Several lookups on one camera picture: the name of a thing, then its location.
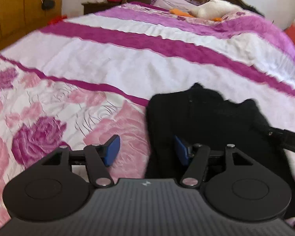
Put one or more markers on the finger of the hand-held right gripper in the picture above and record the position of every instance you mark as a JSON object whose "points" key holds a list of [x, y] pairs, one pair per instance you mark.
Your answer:
{"points": [[287, 140]]}

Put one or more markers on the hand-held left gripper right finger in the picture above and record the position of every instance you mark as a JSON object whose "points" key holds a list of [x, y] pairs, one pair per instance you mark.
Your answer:
{"points": [[181, 151]]}

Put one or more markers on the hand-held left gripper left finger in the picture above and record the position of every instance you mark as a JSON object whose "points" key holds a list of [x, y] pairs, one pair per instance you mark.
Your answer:
{"points": [[111, 151]]}

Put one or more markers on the black knit cardigan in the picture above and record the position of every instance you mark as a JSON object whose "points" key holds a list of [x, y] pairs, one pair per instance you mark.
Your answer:
{"points": [[206, 118]]}

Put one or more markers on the pink floral bedspread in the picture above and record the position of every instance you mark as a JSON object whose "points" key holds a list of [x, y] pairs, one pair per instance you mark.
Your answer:
{"points": [[113, 54]]}

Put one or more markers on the red cloth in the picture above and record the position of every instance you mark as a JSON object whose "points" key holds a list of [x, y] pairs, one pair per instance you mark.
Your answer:
{"points": [[57, 19]]}

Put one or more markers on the dark wooden nightstand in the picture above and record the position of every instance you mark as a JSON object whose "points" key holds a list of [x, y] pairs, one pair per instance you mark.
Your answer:
{"points": [[98, 7]]}

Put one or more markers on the white plush toy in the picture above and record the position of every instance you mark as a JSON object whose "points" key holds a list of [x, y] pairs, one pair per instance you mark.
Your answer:
{"points": [[216, 9]]}

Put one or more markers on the black hanging pouch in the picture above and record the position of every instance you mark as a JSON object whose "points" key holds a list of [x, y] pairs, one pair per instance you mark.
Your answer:
{"points": [[48, 4]]}

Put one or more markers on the wooden wardrobe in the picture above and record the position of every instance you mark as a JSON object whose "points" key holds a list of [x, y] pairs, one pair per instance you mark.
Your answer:
{"points": [[19, 9]]}

